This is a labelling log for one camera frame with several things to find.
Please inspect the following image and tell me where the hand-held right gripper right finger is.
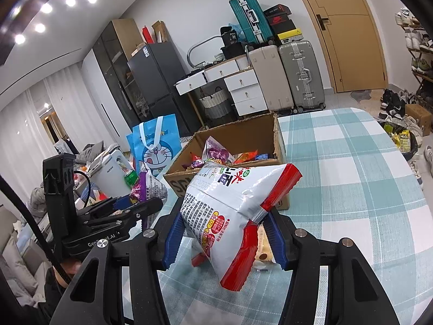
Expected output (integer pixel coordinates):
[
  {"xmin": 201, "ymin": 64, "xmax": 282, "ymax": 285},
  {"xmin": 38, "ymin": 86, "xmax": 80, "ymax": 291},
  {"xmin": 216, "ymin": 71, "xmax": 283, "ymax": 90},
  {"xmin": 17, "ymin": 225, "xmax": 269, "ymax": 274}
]
[{"xmin": 262, "ymin": 206, "xmax": 406, "ymax": 325}]

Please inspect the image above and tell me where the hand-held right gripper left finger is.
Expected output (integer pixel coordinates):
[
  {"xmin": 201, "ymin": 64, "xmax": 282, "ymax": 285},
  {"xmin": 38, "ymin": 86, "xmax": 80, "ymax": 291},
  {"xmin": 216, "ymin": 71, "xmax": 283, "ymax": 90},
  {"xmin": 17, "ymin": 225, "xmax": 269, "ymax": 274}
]
[{"xmin": 51, "ymin": 198, "xmax": 185, "ymax": 325}]

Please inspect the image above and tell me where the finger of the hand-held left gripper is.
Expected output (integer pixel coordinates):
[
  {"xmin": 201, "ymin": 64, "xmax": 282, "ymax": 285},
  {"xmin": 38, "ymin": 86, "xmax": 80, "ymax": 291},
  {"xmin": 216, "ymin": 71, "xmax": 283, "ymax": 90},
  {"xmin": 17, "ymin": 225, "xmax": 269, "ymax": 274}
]
[
  {"xmin": 76, "ymin": 194, "xmax": 136, "ymax": 218},
  {"xmin": 83, "ymin": 198, "xmax": 164, "ymax": 231}
]

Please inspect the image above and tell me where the purple green candy bag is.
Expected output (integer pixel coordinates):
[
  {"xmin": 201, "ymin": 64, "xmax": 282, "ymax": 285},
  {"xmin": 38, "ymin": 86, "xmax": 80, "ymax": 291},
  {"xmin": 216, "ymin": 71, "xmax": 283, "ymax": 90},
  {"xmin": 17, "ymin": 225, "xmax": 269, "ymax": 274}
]
[{"xmin": 130, "ymin": 162, "xmax": 170, "ymax": 231}]

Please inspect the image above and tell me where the white red noodle snack bag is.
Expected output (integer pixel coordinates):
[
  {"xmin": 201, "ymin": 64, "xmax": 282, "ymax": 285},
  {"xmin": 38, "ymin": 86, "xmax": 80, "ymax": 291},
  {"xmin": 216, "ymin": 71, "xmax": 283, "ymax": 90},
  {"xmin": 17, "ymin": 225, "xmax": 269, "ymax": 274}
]
[{"xmin": 179, "ymin": 162, "xmax": 303, "ymax": 292}]

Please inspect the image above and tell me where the purple snack bag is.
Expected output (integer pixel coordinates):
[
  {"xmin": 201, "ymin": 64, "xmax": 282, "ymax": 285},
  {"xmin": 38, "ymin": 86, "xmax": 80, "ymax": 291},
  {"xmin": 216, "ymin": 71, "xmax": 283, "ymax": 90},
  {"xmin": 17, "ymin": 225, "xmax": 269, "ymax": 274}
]
[{"xmin": 201, "ymin": 136, "xmax": 235, "ymax": 163}]

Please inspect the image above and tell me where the brown cardboard box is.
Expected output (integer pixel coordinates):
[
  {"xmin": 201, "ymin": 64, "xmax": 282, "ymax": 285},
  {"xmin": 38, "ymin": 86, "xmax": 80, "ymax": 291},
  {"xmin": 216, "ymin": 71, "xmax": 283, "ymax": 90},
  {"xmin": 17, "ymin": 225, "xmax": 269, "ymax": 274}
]
[{"xmin": 163, "ymin": 112, "xmax": 291, "ymax": 210}]

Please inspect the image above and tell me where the person's left forearm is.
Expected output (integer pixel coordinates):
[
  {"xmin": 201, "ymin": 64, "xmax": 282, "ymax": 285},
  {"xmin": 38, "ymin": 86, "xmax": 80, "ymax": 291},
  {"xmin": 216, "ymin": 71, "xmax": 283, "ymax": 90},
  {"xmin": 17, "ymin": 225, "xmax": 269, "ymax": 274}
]
[{"xmin": 37, "ymin": 267, "xmax": 71, "ymax": 316}]

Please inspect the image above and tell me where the person's left hand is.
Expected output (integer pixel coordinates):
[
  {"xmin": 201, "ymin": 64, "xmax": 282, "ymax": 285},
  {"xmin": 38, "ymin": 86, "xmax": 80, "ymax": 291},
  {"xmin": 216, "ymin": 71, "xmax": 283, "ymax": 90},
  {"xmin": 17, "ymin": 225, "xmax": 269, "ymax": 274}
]
[{"xmin": 62, "ymin": 258, "xmax": 82, "ymax": 278}]

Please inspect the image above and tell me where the pale yellow packet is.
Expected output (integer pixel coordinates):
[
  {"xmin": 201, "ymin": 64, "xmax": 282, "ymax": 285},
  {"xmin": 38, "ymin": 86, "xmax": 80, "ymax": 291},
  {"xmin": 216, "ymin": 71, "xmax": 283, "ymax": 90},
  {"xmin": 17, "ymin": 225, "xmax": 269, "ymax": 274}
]
[{"xmin": 254, "ymin": 227, "xmax": 281, "ymax": 271}]

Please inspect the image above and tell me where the green can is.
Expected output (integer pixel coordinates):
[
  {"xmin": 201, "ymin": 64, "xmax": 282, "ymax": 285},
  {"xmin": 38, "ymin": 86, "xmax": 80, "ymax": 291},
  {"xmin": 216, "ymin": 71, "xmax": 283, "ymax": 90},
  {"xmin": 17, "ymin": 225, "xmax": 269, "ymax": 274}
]
[{"xmin": 123, "ymin": 170, "xmax": 140, "ymax": 188}]

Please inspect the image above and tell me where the white appliance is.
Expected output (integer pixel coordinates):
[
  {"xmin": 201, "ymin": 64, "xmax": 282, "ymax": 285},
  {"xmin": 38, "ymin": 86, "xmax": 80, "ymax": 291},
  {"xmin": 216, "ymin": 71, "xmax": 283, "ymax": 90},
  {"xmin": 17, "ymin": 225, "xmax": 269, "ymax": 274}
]
[{"xmin": 90, "ymin": 149, "xmax": 134, "ymax": 200}]

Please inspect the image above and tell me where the pile of grey clothes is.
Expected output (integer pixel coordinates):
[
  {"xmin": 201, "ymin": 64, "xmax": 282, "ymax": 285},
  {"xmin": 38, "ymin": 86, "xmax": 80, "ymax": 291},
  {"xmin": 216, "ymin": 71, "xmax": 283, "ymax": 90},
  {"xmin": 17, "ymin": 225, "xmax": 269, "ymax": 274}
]
[{"xmin": 54, "ymin": 140, "xmax": 117, "ymax": 170}]

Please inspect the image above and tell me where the blue cartoon gift bag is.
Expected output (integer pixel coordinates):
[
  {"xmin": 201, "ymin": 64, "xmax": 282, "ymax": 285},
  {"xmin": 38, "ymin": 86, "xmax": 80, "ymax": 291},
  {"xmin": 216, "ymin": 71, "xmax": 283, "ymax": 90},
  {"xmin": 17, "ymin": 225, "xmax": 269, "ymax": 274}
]
[{"xmin": 127, "ymin": 114, "xmax": 183, "ymax": 178}]

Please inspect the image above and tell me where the teal plaid tablecloth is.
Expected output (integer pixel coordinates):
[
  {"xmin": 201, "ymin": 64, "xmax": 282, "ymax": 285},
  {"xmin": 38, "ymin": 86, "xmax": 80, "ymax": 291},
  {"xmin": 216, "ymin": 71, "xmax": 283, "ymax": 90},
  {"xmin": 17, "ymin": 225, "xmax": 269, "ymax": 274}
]
[{"xmin": 122, "ymin": 108, "xmax": 430, "ymax": 325}]

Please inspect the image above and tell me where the grey sofa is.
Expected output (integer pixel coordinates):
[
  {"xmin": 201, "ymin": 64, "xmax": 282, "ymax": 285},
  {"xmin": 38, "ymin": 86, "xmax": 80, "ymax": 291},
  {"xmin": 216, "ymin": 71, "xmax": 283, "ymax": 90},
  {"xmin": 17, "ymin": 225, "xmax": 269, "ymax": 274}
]
[{"xmin": 0, "ymin": 206, "xmax": 51, "ymax": 308}]

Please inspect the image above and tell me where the white curtain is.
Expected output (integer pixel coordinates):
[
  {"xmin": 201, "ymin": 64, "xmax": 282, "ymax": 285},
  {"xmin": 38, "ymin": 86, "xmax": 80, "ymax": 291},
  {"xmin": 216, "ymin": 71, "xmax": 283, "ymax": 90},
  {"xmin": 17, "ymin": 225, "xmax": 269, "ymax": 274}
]
[{"xmin": 0, "ymin": 64, "xmax": 119, "ymax": 163}]

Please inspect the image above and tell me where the woven basket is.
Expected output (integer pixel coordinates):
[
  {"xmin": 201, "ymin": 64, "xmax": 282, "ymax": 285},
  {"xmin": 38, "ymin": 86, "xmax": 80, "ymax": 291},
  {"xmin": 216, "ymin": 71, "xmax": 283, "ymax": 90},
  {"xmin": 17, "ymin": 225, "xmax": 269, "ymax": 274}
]
[{"xmin": 199, "ymin": 86, "xmax": 234, "ymax": 119}]

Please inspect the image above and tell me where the dark grey fridge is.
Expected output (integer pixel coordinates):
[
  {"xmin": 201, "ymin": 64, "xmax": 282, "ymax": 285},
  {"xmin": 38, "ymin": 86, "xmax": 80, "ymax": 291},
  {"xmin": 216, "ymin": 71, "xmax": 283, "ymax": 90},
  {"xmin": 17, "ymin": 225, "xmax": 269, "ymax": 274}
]
[{"xmin": 127, "ymin": 43, "xmax": 204, "ymax": 136}]

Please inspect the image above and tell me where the dark glass cabinet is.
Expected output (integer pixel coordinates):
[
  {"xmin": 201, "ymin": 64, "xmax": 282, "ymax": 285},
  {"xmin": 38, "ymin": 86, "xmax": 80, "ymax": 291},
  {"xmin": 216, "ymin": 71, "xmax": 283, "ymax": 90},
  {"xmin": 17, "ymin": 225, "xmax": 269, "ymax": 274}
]
[{"xmin": 92, "ymin": 18, "xmax": 146, "ymax": 132}]

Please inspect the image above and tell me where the white drawer desk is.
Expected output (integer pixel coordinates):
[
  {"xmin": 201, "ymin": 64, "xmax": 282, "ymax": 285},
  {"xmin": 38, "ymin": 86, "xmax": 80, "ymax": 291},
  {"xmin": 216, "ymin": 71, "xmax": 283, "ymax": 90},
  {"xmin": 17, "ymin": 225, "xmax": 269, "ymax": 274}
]
[{"xmin": 174, "ymin": 56, "xmax": 269, "ymax": 117}]

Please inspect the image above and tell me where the black trash bin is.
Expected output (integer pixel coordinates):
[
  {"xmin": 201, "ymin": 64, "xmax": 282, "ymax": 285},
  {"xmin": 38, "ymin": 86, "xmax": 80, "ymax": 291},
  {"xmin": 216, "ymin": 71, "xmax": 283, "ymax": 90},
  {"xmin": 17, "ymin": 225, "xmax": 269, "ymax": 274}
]
[{"xmin": 380, "ymin": 121, "xmax": 422, "ymax": 161}]

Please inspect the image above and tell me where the beige suitcase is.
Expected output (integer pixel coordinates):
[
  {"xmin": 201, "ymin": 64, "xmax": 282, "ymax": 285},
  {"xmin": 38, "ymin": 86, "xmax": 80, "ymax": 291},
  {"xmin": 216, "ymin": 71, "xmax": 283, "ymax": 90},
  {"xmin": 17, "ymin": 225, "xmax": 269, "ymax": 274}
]
[{"xmin": 248, "ymin": 45, "xmax": 294, "ymax": 112}]

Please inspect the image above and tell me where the silver suitcase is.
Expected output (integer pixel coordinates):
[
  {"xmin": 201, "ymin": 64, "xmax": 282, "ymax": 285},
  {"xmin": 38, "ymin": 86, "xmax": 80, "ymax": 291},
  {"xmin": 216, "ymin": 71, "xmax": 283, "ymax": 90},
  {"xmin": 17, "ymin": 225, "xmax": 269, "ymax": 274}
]
[{"xmin": 278, "ymin": 40, "xmax": 327, "ymax": 114}]

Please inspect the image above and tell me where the grey door mat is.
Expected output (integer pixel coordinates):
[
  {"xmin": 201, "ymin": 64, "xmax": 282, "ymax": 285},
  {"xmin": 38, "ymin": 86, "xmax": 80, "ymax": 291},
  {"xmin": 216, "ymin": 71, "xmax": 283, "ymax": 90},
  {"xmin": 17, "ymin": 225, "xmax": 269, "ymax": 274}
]
[{"xmin": 350, "ymin": 89, "xmax": 383, "ymax": 102}]

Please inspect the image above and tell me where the grey metal hoop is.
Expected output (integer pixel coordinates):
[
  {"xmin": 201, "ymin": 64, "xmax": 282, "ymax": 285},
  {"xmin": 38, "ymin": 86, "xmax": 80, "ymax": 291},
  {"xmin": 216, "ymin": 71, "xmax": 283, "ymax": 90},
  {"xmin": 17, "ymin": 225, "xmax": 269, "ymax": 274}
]
[{"xmin": 188, "ymin": 35, "xmax": 224, "ymax": 68}]

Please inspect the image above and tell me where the pile of shoes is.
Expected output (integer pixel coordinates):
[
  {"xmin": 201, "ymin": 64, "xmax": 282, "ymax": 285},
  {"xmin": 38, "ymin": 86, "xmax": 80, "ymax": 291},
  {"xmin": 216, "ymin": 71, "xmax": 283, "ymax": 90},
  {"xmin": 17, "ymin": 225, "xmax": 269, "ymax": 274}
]
[{"xmin": 377, "ymin": 89, "xmax": 418, "ymax": 122}]

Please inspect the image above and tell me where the row of ceiling spotlights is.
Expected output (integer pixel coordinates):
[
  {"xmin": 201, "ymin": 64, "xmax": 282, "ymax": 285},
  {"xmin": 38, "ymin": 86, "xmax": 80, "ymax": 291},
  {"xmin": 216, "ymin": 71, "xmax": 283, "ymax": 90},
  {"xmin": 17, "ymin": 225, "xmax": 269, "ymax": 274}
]
[{"xmin": 10, "ymin": 0, "xmax": 99, "ymax": 46}]

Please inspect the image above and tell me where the black bag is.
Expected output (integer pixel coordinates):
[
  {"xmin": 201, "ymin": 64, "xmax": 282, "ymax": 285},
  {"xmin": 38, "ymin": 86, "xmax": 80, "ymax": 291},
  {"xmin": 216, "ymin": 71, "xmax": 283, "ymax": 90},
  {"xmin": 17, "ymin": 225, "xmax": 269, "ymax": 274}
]
[{"xmin": 220, "ymin": 26, "xmax": 248, "ymax": 60}]

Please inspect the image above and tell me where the small cardboard box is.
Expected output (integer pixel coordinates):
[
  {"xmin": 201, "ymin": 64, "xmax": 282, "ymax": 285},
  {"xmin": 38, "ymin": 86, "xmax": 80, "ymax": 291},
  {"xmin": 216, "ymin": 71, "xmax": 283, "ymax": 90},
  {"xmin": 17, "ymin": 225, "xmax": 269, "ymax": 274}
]
[{"xmin": 405, "ymin": 103, "xmax": 433, "ymax": 137}]

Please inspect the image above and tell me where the black yellow shoe box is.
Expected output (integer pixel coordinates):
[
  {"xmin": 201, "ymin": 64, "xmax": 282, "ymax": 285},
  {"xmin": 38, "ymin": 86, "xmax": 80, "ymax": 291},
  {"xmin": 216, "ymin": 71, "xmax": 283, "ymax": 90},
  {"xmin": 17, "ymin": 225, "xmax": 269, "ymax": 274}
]
[{"xmin": 275, "ymin": 27, "xmax": 302, "ymax": 45}]

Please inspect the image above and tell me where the wooden door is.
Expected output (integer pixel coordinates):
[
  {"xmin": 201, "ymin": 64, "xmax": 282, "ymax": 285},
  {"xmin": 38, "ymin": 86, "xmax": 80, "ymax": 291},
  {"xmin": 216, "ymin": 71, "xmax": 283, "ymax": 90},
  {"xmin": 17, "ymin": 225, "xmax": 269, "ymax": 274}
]
[{"xmin": 287, "ymin": 0, "xmax": 389, "ymax": 93}]

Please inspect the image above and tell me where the teal suitcase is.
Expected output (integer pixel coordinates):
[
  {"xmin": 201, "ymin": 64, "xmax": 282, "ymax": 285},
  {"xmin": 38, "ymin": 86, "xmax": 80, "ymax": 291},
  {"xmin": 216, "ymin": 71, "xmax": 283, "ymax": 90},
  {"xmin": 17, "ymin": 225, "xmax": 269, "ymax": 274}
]
[{"xmin": 229, "ymin": 0, "xmax": 275, "ymax": 44}]

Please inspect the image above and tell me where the red black shoe box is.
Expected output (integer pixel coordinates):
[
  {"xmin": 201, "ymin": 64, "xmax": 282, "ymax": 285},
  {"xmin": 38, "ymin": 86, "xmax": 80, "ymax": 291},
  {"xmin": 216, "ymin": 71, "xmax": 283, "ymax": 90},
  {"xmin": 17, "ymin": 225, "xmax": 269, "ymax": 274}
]
[{"xmin": 267, "ymin": 14, "xmax": 294, "ymax": 31}]

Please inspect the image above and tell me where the shoe rack with shoes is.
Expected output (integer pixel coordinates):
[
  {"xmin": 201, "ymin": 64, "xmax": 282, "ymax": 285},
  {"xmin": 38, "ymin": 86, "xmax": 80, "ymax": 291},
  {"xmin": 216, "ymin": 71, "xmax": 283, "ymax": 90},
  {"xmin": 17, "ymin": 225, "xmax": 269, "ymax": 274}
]
[{"xmin": 396, "ymin": 7, "xmax": 433, "ymax": 116}]

